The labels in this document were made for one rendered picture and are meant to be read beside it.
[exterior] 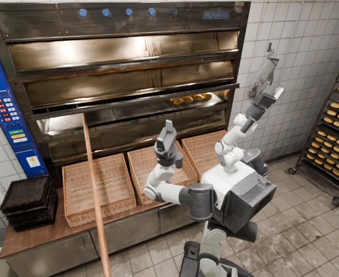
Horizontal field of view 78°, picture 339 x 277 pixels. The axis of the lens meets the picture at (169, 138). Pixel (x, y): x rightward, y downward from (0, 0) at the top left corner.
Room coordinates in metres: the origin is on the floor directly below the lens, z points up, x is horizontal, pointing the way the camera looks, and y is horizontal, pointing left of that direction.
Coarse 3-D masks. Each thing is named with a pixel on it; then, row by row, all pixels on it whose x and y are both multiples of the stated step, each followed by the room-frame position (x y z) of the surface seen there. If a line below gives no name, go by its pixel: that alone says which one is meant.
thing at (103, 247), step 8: (88, 136) 1.39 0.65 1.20; (88, 144) 1.28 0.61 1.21; (88, 152) 1.18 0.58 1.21; (88, 160) 1.10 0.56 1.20; (96, 184) 0.88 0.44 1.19; (96, 192) 0.81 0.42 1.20; (96, 200) 0.75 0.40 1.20; (96, 208) 0.70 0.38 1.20; (96, 216) 0.66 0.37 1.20; (104, 232) 0.57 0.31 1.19; (104, 240) 0.53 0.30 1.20; (104, 248) 0.49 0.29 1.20; (104, 256) 0.46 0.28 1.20; (104, 264) 0.42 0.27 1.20; (104, 272) 0.40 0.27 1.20
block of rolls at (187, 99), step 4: (188, 96) 2.20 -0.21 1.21; (192, 96) 2.22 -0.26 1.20; (196, 96) 2.15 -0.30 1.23; (200, 96) 2.16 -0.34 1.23; (204, 96) 2.20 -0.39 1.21; (208, 96) 2.19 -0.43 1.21; (172, 100) 2.13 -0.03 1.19; (176, 100) 2.05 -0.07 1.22; (180, 100) 2.06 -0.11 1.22; (188, 100) 2.08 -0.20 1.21; (192, 100) 2.10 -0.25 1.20; (196, 100) 2.14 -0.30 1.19; (200, 100) 2.15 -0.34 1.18
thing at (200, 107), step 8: (208, 104) 2.04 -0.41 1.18; (216, 104) 2.04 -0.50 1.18; (224, 104) 2.08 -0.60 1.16; (160, 112) 1.86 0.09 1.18; (168, 112) 1.86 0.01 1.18; (176, 112) 1.87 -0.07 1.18; (184, 112) 1.90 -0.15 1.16; (192, 112) 1.93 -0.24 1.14; (120, 120) 1.69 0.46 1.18; (128, 120) 1.69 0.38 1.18; (136, 120) 1.72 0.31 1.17; (144, 120) 1.74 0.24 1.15; (72, 128) 1.55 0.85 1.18; (80, 128) 1.55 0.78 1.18; (88, 128) 1.56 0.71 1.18; (96, 128) 1.58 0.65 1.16; (104, 128) 1.60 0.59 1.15; (48, 136) 1.44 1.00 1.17; (56, 136) 1.46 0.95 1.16; (64, 136) 1.48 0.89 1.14
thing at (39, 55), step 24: (24, 48) 1.47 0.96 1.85; (48, 48) 1.53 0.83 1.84; (72, 48) 1.58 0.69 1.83; (96, 48) 1.63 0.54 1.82; (120, 48) 1.69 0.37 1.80; (144, 48) 1.76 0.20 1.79; (168, 48) 1.83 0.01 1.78; (192, 48) 1.91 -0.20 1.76; (216, 48) 1.99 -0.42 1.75; (24, 72) 1.43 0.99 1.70
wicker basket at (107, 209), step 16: (96, 160) 1.52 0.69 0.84; (112, 160) 1.57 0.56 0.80; (64, 176) 1.33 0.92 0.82; (96, 176) 1.47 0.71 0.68; (112, 176) 1.51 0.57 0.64; (128, 176) 1.37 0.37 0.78; (64, 192) 1.18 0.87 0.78; (80, 192) 1.35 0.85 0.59; (112, 192) 1.35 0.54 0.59; (128, 192) 1.35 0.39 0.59; (64, 208) 1.05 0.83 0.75; (80, 208) 1.17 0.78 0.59; (112, 208) 1.17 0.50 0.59; (128, 208) 1.16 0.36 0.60; (80, 224) 1.01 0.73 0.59
